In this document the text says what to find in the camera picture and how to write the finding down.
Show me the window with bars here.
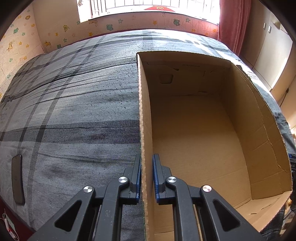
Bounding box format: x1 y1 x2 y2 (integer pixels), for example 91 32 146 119
76 0 220 24

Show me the cream wardrobe cabinet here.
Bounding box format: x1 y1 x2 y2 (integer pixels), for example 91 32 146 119
239 1 295 130

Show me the red curtain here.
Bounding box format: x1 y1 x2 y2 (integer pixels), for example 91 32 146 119
218 0 251 55

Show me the white cable with red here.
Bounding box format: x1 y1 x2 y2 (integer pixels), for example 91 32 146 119
1 209 20 241

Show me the grey plaid bed sheet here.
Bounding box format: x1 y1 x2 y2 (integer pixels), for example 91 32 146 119
1 30 295 240

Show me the brown cardboard box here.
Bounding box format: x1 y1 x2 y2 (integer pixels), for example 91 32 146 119
137 51 292 240

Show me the red toy on windowsill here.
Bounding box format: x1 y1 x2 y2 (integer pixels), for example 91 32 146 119
144 6 175 12

